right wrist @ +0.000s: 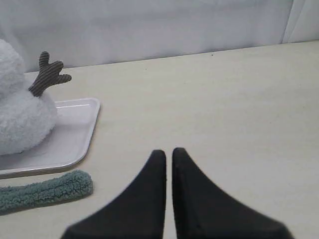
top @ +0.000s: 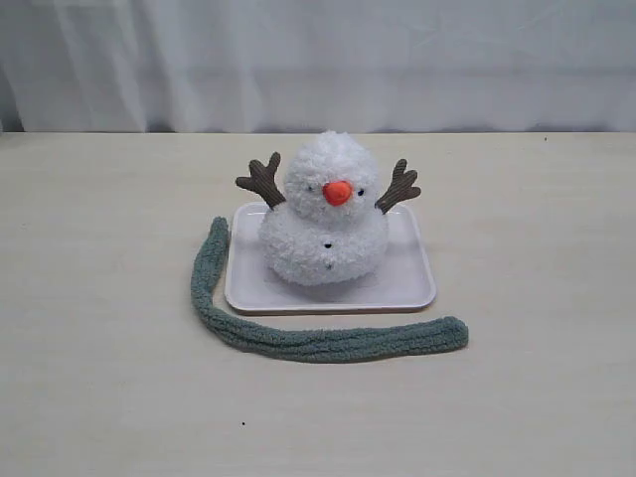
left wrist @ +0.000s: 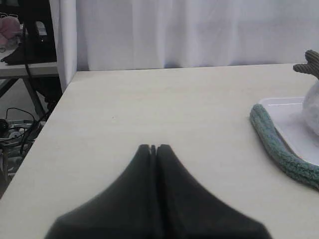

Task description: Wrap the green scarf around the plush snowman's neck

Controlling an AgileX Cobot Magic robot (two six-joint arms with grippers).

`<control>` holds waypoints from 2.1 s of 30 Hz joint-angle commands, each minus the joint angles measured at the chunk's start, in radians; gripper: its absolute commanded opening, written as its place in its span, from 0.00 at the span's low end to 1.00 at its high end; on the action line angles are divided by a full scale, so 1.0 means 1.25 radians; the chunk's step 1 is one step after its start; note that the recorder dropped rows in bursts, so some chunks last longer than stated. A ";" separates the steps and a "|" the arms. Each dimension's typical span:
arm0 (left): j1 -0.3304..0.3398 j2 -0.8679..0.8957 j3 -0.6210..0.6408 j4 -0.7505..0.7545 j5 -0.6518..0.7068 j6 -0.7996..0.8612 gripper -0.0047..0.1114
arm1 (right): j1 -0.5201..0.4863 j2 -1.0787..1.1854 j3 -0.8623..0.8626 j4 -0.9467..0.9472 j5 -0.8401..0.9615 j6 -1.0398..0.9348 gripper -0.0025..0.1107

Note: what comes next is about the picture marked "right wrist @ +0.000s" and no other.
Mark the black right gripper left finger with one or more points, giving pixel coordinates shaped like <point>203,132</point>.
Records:
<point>137,213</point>

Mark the green fleece scarf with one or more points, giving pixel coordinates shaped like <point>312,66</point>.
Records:
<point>69,187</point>

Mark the white plush snowman toy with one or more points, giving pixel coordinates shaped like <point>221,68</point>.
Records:
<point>27,113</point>

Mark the white rectangular tray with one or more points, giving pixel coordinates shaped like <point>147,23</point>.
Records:
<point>66,145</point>

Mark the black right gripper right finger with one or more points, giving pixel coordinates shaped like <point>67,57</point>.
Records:
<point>202,210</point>

